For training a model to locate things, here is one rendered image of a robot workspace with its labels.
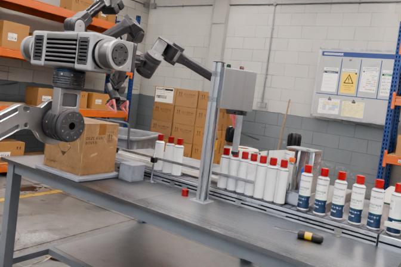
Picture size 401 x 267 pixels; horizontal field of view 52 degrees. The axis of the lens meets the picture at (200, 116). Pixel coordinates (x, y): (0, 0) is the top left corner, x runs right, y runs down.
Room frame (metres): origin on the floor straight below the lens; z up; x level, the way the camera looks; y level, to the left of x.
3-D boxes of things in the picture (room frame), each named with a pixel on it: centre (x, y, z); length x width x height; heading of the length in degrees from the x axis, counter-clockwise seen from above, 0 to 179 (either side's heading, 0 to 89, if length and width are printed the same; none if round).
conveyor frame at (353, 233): (2.09, -0.10, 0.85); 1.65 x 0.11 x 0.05; 56
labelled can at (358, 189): (1.69, -0.69, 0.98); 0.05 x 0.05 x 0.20
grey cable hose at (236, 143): (1.92, -0.18, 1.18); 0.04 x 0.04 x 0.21
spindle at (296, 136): (2.49, -0.58, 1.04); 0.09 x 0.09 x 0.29
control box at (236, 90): (1.96, -0.14, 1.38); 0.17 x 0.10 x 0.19; 111
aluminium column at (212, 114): (1.95, -0.06, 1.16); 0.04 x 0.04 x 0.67; 56
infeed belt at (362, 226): (2.09, -0.10, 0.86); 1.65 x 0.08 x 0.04; 56
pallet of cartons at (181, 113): (6.08, 0.04, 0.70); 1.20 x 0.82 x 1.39; 63
